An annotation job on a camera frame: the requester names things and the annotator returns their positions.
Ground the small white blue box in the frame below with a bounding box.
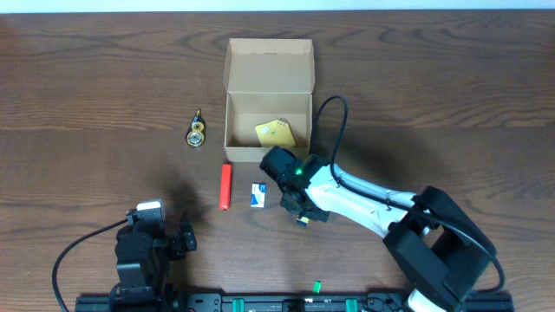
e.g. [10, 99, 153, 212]
[251, 183, 267, 208]

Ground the black aluminium mounting rail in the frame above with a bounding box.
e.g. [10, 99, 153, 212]
[74, 291, 515, 312]

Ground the cardboard box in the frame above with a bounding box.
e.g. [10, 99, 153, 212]
[224, 38, 315, 163]

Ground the small green clip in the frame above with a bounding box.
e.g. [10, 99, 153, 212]
[312, 281, 322, 294]

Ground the yellow highlighter with blue cap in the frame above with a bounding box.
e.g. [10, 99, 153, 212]
[296, 217, 309, 227]

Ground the red marker pen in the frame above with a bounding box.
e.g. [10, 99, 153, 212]
[219, 164, 232, 211]

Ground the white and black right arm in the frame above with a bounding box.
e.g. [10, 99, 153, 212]
[259, 146, 502, 311]

